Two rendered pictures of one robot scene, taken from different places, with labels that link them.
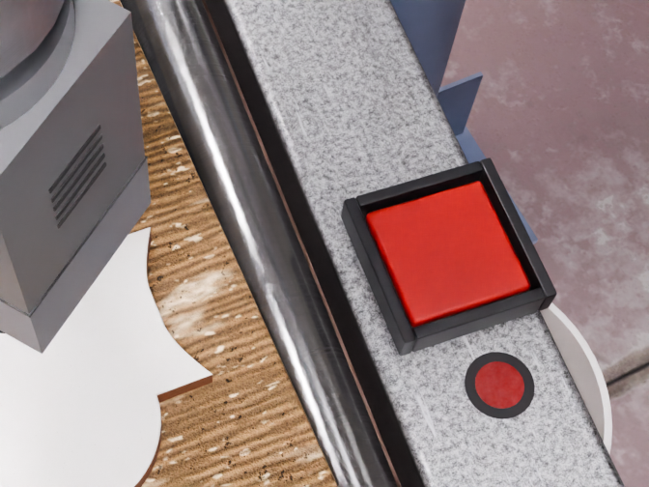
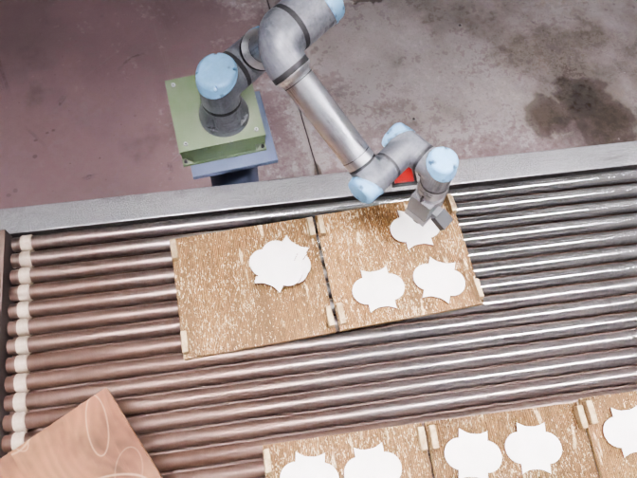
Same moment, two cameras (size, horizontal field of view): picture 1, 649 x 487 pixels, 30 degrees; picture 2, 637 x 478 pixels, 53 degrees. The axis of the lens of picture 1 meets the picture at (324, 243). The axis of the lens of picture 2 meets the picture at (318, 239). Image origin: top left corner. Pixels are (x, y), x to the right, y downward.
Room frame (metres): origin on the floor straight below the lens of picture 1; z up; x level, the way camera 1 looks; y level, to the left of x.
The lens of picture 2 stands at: (0.21, 0.95, 2.62)
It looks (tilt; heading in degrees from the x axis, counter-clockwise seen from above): 66 degrees down; 287
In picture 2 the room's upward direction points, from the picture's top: 6 degrees clockwise
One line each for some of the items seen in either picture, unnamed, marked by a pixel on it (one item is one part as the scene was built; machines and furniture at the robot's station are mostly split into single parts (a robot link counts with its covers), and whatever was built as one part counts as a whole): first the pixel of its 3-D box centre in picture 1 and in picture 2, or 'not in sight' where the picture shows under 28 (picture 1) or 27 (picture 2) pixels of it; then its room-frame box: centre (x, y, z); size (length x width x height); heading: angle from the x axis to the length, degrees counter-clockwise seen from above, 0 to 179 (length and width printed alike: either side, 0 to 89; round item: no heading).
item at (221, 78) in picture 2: not in sight; (219, 82); (0.83, -0.02, 1.13); 0.13 x 0.12 x 0.14; 69
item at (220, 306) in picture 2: not in sight; (251, 284); (0.54, 0.45, 0.93); 0.41 x 0.35 x 0.02; 33
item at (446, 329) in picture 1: (446, 253); (402, 174); (0.26, -0.06, 0.92); 0.08 x 0.08 x 0.02; 30
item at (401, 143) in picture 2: not in sight; (403, 150); (0.27, 0.09, 1.28); 0.11 x 0.11 x 0.08; 69
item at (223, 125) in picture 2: not in sight; (222, 106); (0.83, -0.01, 1.01); 0.15 x 0.15 x 0.10
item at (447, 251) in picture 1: (445, 255); (402, 174); (0.26, -0.06, 0.92); 0.06 x 0.06 x 0.01; 30
